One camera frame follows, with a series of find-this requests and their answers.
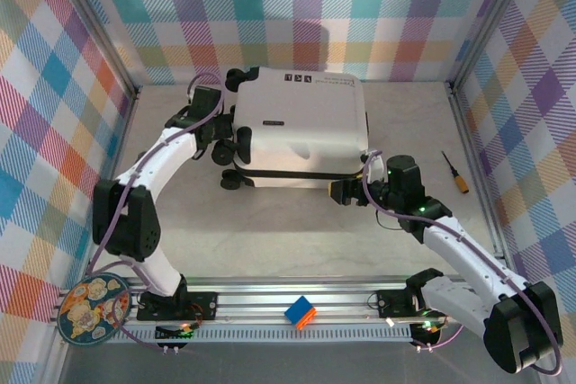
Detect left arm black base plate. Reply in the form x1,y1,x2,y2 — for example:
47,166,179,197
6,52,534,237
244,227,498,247
136,290,220,323

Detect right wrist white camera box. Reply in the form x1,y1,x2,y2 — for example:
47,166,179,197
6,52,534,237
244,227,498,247
358,149,383,178

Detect slotted grey cable duct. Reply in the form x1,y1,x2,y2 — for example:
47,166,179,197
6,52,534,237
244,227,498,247
105,324,418,345

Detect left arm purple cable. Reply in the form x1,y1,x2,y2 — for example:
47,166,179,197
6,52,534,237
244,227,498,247
92,71,225,352

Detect round cartoon bear plate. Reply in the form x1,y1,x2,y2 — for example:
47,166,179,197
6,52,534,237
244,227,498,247
57,272,131,348

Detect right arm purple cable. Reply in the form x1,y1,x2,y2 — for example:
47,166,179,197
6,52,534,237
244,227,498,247
362,149,563,376

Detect yellow-handled screwdriver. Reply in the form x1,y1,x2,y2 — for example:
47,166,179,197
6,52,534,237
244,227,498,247
440,150,469,196

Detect blue orange puzzle cube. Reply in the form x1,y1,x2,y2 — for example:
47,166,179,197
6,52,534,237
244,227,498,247
283,296,317,330

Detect aluminium side rail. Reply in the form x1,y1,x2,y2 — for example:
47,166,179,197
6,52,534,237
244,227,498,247
448,80,518,284
83,85,143,277

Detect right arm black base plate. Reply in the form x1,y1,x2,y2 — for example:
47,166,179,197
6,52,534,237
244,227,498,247
375,288,427,320

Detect aluminium corner post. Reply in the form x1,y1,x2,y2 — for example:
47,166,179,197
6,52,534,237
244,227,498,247
47,0,139,102
449,0,539,88

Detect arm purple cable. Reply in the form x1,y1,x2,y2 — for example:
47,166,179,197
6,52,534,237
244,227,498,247
92,71,225,352
362,149,563,376

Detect white hard-shell suitcase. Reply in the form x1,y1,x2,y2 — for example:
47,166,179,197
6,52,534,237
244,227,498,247
211,66,374,192

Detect aluminium mounting rail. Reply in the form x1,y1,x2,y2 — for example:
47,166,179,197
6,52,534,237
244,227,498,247
56,275,548,326

